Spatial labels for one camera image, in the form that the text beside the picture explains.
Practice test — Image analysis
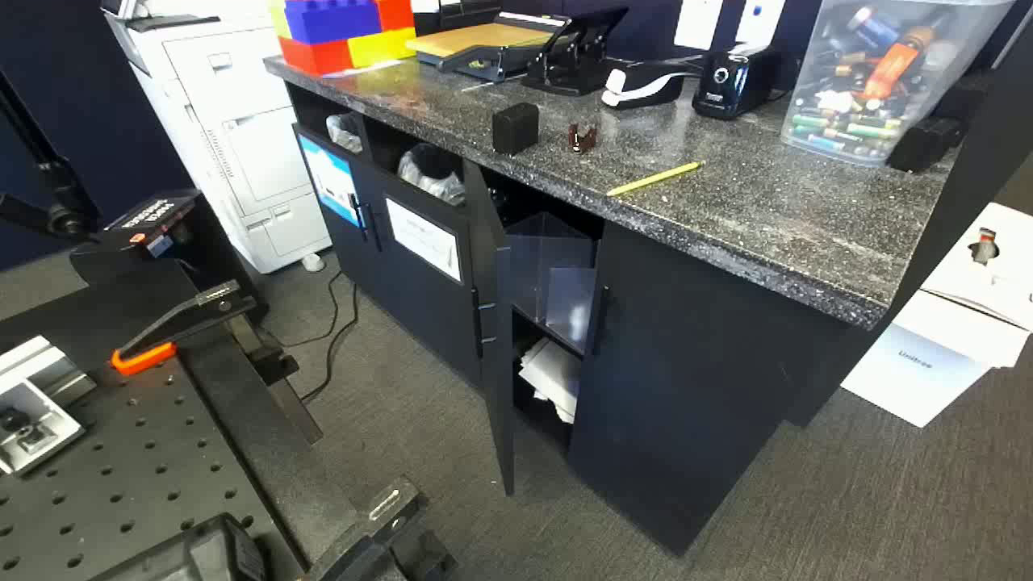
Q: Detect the plain black cabinet door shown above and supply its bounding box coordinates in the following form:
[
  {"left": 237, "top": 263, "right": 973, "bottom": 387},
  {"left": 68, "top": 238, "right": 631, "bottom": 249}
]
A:
[{"left": 564, "top": 219, "right": 780, "bottom": 559}]

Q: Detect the white bag inside cabinet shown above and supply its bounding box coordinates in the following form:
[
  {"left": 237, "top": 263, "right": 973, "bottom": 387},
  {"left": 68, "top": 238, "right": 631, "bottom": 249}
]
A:
[{"left": 516, "top": 336, "right": 587, "bottom": 425}]

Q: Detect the black cabinet with granite top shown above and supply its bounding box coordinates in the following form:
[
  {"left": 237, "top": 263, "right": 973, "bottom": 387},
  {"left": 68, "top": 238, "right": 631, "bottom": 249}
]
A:
[{"left": 261, "top": 48, "right": 978, "bottom": 559}]

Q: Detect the white filing cabinet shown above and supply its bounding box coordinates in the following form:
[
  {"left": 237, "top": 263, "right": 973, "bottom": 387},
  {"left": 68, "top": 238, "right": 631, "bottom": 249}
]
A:
[{"left": 99, "top": 4, "right": 331, "bottom": 279}]

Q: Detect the clear plastic folder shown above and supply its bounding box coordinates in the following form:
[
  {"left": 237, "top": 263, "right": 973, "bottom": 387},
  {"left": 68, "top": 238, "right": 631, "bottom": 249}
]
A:
[{"left": 504, "top": 210, "right": 603, "bottom": 356}]

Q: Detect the white paper label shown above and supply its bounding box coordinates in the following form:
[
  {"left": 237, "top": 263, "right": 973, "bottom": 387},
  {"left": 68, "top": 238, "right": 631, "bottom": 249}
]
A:
[{"left": 380, "top": 196, "right": 466, "bottom": 288}]

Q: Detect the clear plastic bag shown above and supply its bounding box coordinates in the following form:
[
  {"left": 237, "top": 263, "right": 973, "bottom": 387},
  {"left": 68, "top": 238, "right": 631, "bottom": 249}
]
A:
[{"left": 395, "top": 141, "right": 467, "bottom": 206}]

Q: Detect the small black box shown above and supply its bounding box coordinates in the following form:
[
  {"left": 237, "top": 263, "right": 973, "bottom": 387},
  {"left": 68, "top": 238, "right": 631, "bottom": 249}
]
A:
[{"left": 492, "top": 99, "right": 541, "bottom": 157}]

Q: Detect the yellow pencil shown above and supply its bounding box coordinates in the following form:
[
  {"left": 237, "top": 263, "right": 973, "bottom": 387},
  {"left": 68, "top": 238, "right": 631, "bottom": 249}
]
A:
[{"left": 603, "top": 157, "right": 709, "bottom": 201}]

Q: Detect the blue and white label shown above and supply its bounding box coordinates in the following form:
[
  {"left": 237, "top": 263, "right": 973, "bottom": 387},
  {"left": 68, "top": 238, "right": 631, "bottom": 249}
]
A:
[{"left": 296, "top": 131, "right": 365, "bottom": 231}]

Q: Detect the small white plastic bag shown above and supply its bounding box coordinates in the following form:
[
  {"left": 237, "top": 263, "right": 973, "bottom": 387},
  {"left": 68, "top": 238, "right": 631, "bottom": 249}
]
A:
[{"left": 324, "top": 109, "right": 370, "bottom": 154}]

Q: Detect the black hole punch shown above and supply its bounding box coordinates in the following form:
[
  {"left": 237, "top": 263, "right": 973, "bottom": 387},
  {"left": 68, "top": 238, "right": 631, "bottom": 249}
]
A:
[{"left": 521, "top": 7, "right": 631, "bottom": 99}]

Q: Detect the yellow toy block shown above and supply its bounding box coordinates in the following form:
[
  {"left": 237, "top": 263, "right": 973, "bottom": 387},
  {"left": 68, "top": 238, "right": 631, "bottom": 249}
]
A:
[{"left": 342, "top": 26, "right": 419, "bottom": 71}]

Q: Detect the small red toy block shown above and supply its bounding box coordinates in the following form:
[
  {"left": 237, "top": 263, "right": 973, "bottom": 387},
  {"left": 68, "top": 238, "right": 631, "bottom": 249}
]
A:
[{"left": 373, "top": 0, "right": 419, "bottom": 34}]

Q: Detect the wide red toy block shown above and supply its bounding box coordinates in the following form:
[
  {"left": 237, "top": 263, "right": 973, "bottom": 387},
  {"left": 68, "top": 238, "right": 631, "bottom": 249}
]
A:
[{"left": 279, "top": 34, "right": 354, "bottom": 82}]

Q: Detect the white paper sheet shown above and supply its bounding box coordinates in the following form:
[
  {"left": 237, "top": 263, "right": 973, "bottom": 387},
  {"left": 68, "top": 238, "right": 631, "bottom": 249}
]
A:
[
  {"left": 670, "top": 0, "right": 729, "bottom": 54},
  {"left": 732, "top": 0, "right": 791, "bottom": 58}
]

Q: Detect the black stand with orange label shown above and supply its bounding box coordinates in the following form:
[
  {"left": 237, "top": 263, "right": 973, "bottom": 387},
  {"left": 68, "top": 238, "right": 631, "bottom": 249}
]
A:
[{"left": 98, "top": 185, "right": 274, "bottom": 323}]

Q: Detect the blue toy block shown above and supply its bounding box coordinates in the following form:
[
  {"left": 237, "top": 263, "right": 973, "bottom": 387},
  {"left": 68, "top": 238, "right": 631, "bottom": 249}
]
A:
[{"left": 282, "top": 0, "right": 385, "bottom": 48}]

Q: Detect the lime green toy block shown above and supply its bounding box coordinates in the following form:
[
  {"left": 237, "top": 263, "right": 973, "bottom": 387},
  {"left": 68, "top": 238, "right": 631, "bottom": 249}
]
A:
[{"left": 265, "top": 0, "right": 293, "bottom": 41}]

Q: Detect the black bar clamp orange trigger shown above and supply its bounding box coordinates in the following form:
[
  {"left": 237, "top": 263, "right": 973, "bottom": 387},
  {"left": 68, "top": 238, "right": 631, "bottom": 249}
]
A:
[{"left": 105, "top": 275, "right": 269, "bottom": 385}]

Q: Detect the white paper on floor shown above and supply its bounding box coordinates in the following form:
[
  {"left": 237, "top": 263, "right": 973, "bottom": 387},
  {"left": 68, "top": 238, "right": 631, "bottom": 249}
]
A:
[{"left": 839, "top": 288, "right": 1033, "bottom": 431}]

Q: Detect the small black desk item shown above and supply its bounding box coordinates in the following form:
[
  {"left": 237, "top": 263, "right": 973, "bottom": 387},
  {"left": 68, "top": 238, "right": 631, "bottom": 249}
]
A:
[{"left": 885, "top": 113, "right": 968, "bottom": 178}]

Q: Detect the black perforated board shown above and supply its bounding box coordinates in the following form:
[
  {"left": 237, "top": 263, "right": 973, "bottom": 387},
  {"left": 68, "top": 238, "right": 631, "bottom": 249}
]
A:
[{"left": 0, "top": 357, "right": 289, "bottom": 581}]

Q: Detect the white box with penguin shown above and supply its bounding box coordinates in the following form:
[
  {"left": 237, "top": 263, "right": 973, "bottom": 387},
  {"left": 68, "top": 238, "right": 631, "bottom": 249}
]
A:
[{"left": 921, "top": 201, "right": 1033, "bottom": 336}]

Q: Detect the silver metal device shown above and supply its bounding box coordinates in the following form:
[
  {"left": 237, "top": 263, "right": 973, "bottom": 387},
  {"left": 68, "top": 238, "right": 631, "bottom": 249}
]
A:
[{"left": 0, "top": 332, "right": 99, "bottom": 482}]

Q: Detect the black door handle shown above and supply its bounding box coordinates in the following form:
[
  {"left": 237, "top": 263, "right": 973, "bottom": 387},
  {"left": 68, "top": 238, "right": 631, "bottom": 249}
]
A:
[{"left": 470, "top": 296, "right": 497, "bottom": 362}]

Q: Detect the black cabinet door with handle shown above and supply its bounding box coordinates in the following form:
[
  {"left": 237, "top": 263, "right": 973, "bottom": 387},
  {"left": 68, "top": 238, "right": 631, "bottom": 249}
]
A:
[{"left": 459, "top": 157, "right": 524, "bottom": 499}]

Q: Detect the black floor cable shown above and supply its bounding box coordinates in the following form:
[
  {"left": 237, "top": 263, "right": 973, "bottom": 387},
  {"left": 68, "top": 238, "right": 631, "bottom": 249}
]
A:
[
  {"left": 282, "top": 269, "right": 352, "bottom": 356},
  {"left": 296, "top": 282, "right": 365, "bottom": 408}
]

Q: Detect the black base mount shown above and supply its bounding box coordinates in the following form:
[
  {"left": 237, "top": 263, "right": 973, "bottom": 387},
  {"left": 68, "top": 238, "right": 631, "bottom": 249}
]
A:
[{"left": 92, "top": 475, "right": 461, "bottom": 581}]

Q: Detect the black metal frame rail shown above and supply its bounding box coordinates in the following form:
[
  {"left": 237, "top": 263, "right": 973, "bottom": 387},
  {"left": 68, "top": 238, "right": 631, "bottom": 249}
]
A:
[{"left": 174, "top": 313, "right": 427, "bottom": 573}]

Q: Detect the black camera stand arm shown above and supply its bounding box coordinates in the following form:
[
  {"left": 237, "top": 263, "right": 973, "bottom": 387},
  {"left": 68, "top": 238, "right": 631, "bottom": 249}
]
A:
[{"left": 0, "top": 71, "right": 98, "bottom": 244}]

